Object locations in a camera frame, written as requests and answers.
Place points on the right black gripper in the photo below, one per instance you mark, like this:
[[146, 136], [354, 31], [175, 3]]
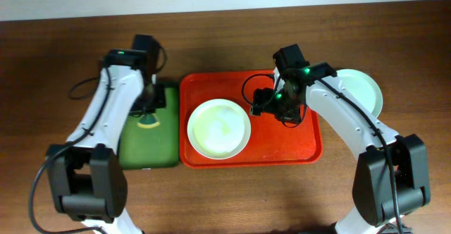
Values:
[[265, 96]]

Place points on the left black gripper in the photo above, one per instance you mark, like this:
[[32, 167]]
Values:
[[155, 98]]

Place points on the yellow green sponge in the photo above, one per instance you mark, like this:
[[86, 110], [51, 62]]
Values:
[[148, 121]]

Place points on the cream white plate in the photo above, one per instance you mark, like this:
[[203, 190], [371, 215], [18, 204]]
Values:
[[218, 129]]

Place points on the mint green plate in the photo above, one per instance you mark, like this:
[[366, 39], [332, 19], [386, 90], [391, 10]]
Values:
[[364, 89]]

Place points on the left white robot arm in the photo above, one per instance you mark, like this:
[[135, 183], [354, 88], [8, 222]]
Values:
[[86, 179]]

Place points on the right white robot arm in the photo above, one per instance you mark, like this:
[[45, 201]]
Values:
[[392, 175]]

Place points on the red plastic tray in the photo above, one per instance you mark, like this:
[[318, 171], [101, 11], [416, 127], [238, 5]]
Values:
[[270, 143]]

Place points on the dark green tray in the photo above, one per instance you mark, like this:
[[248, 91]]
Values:
[[155, 147]]

